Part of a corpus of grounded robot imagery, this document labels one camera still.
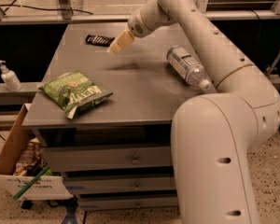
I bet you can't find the white pump dispenser bottle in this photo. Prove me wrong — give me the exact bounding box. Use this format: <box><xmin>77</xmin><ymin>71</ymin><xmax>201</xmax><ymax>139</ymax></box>
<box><xmin>0</xmin><ymin>60</ymin><xmax>22</xmax><ymax>91</ymax></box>

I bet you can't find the bottom grey drawer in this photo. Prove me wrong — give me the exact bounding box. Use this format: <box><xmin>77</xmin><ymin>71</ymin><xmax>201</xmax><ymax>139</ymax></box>
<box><xmin>78</xmin><ymin>196</ymin><xmax>178</xmax><ymax>211</ymax></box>

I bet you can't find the green chip bag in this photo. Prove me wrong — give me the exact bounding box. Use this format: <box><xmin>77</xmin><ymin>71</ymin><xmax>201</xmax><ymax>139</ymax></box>
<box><xmin>38</xmin><ymin>71</ymin><xmax>113</xmax><ymax>119</ymax></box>

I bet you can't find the grey drawer cabinet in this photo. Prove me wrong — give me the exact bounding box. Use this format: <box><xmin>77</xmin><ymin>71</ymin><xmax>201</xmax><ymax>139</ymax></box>
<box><xmin>21</xmin><ymin>20</ymin><xmax>218</xmax><ymax>212</ymax></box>

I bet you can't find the cardboard box with snacks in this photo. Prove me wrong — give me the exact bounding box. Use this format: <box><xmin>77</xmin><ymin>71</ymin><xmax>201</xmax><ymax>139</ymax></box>
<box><xmin>0</xmin><ymin>104</ymin><xmax>73</xmax><ymax>201</ymax></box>

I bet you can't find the green stick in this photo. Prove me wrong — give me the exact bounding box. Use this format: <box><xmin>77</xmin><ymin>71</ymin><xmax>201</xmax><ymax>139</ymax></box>
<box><xmin>13</xmin><ymin>165</ymin><xmax>49</xmax><ymax>201</ymax></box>

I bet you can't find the black rxbar chocolate wrapper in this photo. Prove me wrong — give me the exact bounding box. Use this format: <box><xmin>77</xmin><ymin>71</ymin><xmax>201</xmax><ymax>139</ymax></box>
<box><xmin>85</xmin><ymin>35</ymin><xmax>114</xmax><ymax>47</ymax></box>

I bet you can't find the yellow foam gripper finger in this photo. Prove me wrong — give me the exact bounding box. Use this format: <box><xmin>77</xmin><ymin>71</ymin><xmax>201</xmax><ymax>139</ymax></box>
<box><xmin>108</xmin><ymin>29</ymin><xmax>134</xmax><ymax>53</ymax></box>

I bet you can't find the blue clamp stand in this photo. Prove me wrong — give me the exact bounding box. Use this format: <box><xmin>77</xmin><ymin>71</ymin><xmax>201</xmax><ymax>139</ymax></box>
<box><xmin>61</xmin><ymin>198</ymin><xmax>78</xmax><ymax>224</ymax></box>

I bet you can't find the black cable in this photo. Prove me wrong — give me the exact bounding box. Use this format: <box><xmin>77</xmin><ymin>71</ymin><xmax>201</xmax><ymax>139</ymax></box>
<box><xmin>0</xmin><ymin>0</ymin><xmax>94</xmax><ymax>17</ymax></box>

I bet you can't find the top grey drawer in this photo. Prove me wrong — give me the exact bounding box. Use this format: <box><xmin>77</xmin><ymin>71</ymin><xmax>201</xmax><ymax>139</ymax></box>
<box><xmin>41</xmin><ymin>144</ymin><xmax>172</xmax><ymax>172</ymax></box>

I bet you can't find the clear plastic water bottle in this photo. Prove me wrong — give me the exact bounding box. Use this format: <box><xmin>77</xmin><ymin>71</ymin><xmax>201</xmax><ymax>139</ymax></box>
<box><xmin>166</xmin><ymin>46</ymin><xmax>211</xmax><ymax>91</ymax></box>

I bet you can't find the grey drawer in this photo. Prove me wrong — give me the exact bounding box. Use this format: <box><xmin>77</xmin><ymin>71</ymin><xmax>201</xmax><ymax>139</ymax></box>
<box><xmin>63</xmin><ymin>175</ymin><xmax>175</xmax><ymax>194</ymax></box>
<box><xmin>41</xmin><ymin>144</ymin><xmax>172</xmax><ymax>172</ymax></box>
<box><xmin>78</xmin><ymin>196</ymin><xmax>178</xmax><ymax>211</ymax></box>

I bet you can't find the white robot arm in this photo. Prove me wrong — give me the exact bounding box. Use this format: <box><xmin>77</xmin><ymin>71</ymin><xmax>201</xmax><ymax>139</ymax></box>
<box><xmin>111</xmin><ymin>0</ymin><xmax>280</xmax><ymax>224</ymax></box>

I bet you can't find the middle grey drawer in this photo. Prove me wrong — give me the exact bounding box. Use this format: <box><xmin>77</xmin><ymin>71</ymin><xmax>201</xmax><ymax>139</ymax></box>
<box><xmin>63</xmin><ymin>175</ymin><xmax>175</xmax><ymax>194</ymax></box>

